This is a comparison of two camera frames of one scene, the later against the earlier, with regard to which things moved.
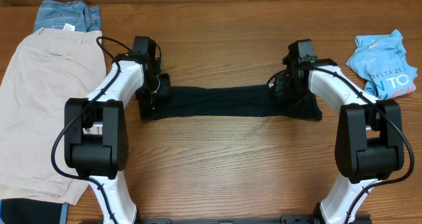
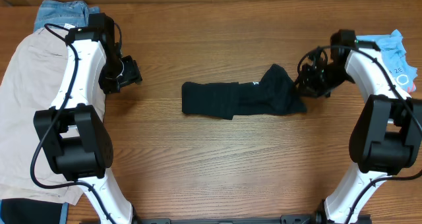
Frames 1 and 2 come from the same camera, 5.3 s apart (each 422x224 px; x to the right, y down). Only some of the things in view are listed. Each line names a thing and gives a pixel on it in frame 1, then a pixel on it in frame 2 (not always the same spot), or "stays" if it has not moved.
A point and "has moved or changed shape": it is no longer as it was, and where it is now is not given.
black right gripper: (279, 93) -> (304, 87)
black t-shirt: (245, 101) has moved or changed shape
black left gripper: (164, 90) -> (133, 74)
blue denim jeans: (72, 15) stays
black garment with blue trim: (23, 211) stays
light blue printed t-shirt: (382, 59) stays
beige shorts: (51, 77) stays
